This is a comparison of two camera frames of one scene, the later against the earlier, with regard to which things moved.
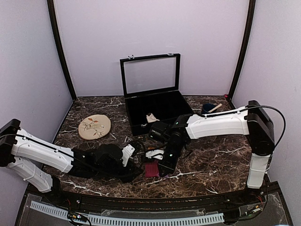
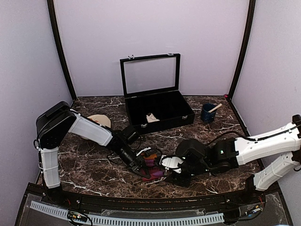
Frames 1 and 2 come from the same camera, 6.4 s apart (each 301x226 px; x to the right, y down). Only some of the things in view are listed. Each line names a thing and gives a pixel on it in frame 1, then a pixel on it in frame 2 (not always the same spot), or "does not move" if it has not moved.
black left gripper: [131, 176] → [138, 159]
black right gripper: [170, 167] → [177, 180]
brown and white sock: [151, 118] does not move
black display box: [150, 85] does not move
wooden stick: [214, 108] does not move
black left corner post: [51, 8] does not move
